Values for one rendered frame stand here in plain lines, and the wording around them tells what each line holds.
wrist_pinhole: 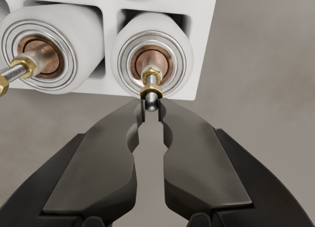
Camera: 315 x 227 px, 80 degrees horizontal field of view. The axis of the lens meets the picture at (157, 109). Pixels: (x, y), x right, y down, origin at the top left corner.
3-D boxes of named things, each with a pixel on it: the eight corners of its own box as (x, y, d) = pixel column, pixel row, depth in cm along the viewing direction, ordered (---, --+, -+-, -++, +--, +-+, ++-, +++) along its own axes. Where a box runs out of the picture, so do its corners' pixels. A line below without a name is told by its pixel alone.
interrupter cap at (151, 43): (122, 21, 19) (121, 22, 18) (194, 38, 20) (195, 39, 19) (114, 89, 23) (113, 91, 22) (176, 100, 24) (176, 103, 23)
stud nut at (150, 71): (161, 85, 19) (161, 88, 18) (144, 86, 19) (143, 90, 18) (160, 66, 18) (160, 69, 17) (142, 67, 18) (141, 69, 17)
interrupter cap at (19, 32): (93, 72, 22) (91, 75, 21) (40, 98, 23) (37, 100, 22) (46, 3, 18) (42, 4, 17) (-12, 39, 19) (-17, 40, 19)
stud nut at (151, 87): (162, 103, 16) (163, 108, 15) (142, 105, 16) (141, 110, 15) (161, 81, 15) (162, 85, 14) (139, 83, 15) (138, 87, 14)
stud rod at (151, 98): (156, 75, 20) (159, 112, 13) (147, 76, 20) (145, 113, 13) (156, 66, 19) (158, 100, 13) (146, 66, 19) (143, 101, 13)
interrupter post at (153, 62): (143, 52, 20) (141, 62, 18) (164, 57, 21) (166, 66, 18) (139, 73, 22) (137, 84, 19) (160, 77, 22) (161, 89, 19)
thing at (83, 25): (125, 43, 37) (104, 77, 22) (84, 64, 39) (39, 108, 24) (97, -9, 33) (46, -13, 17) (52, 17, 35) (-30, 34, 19)
